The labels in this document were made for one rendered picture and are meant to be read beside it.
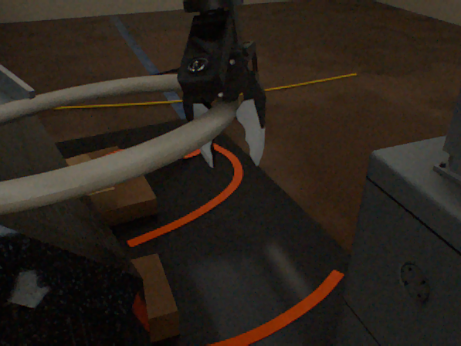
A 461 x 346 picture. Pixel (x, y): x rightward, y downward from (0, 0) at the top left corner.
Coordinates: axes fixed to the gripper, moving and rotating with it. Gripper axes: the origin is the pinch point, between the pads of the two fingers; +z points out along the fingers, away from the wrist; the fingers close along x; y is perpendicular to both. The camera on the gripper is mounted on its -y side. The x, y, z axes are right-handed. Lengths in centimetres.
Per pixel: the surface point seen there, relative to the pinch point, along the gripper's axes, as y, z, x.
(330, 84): 317, 70, -6
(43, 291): 1.9, 24.4, 38.7
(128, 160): -16.7, -7.5, 5.5
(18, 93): 17.1, -8.2, 42.6
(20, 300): -2.0, 23.1, 40.2
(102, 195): 103, 56, 88
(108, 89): 21.1, -6.3, 26.9
